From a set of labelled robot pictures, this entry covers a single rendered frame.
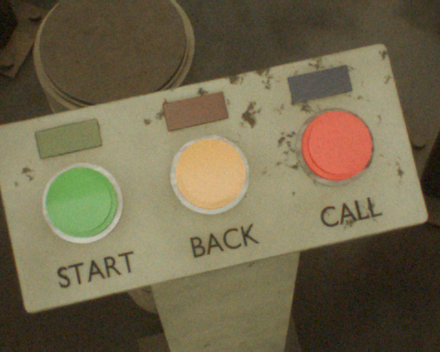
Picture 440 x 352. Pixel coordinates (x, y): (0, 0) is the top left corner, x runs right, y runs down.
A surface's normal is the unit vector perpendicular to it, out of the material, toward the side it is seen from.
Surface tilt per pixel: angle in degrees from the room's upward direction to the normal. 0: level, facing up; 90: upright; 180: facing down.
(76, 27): 0
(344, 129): 20
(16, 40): 0
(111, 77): 0
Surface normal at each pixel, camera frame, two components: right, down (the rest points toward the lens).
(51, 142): 0.04, -0.09
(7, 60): -0.04, -0.42
